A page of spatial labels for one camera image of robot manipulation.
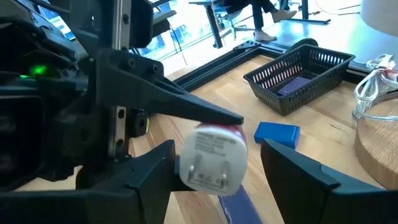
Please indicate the dark metal table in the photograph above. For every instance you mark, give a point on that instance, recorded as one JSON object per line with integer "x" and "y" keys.
{"x": 214, "y": 25}

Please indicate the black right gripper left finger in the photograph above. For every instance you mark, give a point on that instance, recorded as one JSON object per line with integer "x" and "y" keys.
{"x": 149, "y": 193}

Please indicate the crimson and white wall charger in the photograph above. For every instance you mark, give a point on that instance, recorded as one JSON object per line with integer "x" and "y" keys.
{"x": 214, "y": 155}

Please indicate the person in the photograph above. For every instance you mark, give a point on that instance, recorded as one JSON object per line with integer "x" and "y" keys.
{"x": 258, "y": 15}

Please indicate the white cylinder table lamp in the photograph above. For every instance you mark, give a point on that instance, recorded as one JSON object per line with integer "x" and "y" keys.
{"x": 379, "y": 149}

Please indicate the black plastic slotted basket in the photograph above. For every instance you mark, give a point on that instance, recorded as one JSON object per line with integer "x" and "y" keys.
{"x": 323, "y": 90}

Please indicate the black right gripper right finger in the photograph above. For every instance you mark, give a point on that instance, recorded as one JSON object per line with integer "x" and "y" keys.
{"x": 304, "y": 193}

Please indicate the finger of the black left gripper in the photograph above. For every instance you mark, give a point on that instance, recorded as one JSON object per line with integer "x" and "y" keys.
{"x": 179, "y": 177}
{"x": 140, "y": 90}

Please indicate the black aluminium table frame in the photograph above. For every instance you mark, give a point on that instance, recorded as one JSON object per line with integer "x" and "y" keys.
{"x": 217, "y": 67}

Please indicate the small blue box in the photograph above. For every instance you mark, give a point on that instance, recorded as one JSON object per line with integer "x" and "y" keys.
{"x": 276, "y": 135}

